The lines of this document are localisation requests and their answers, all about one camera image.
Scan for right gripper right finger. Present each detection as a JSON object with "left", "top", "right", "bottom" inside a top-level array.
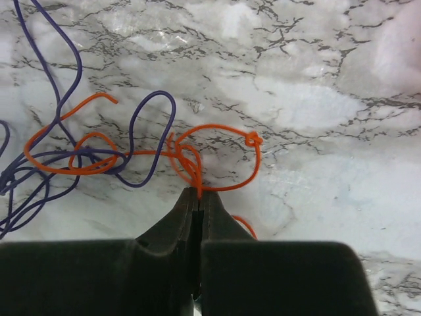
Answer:
[{"left": 199, "top": 192, "right": 378, "bottom": 315}]

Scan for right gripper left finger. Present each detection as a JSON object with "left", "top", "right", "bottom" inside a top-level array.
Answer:
[{"left": 1, "top": 188, "right": 198, "bottom": 315}]

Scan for colourful thin wires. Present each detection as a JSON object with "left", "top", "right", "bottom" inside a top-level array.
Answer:
[{"left": 0, "top": 0, "right": 264, "bottom": 240}]

